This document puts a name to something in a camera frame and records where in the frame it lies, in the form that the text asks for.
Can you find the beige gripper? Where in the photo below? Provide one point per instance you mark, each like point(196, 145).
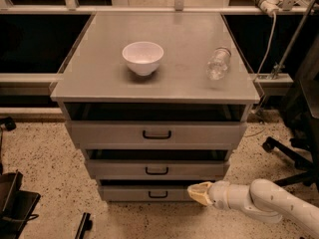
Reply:
point(219, 193)

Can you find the grey bottom drawer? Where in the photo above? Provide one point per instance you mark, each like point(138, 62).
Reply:
point(144, 193)

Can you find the grey drawer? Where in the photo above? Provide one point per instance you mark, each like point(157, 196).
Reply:
point(155, 135)
point(119, 169)
point(144, 193)

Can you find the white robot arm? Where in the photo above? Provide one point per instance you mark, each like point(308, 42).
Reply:
point(262, 200)

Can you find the grey drawer cabinet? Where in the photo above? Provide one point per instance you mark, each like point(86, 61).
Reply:
point(155, 102)

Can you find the grey middle drawer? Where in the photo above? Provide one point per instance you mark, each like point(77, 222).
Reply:
point(119, 169)

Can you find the grey top drawer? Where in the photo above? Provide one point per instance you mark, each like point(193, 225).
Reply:
point(155, 135)

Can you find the black bar on floor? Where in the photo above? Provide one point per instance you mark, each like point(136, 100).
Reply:
point(85, 225)

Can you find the black office chair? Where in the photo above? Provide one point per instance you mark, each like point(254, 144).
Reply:
point(300, 113)

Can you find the clear plastic bottle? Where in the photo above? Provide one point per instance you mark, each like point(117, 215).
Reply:
point(218, 64)

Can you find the white bowl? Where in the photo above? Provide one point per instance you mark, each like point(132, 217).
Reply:
point(143, 57)

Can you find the metal pole with clamp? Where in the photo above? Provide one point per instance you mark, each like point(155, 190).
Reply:
point(278, 67)

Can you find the white power strip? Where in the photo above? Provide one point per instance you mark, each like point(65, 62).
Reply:
point(269, 7)

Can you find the black caster at left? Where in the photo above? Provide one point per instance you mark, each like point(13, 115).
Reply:
point(8, 122)

